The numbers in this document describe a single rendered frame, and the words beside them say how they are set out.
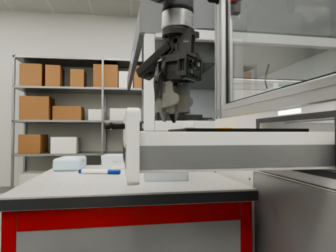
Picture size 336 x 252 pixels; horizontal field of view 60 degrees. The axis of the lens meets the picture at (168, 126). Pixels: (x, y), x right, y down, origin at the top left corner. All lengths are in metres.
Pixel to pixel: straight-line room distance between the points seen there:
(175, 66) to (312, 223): 0.42
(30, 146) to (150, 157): 4.11
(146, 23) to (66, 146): 3.14
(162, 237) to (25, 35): 4.74
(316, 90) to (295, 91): 0.05
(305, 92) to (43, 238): 0.61
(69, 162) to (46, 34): 4.17
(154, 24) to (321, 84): 1.01
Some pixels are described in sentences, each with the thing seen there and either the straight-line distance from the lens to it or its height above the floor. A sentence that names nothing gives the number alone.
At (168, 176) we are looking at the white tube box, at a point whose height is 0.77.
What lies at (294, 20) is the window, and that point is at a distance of 0.71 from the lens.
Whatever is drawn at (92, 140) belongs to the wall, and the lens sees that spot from 4.76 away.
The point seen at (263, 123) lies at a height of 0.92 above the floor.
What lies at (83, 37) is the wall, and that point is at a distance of 5.03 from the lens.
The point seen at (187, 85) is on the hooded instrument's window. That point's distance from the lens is 1.43.
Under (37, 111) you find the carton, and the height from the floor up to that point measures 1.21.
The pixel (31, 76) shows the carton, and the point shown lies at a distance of 4.57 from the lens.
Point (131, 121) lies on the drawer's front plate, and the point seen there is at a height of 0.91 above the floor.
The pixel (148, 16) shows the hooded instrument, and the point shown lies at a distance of 1.46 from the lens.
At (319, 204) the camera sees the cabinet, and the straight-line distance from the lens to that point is 0.59.
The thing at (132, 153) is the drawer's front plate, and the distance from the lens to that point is 0.41.
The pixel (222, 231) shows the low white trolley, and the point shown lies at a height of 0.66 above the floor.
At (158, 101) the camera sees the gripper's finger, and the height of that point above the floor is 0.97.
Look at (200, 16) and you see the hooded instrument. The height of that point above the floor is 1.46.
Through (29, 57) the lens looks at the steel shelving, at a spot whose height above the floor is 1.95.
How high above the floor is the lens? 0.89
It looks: 2 degrees up
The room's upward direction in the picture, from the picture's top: straight up
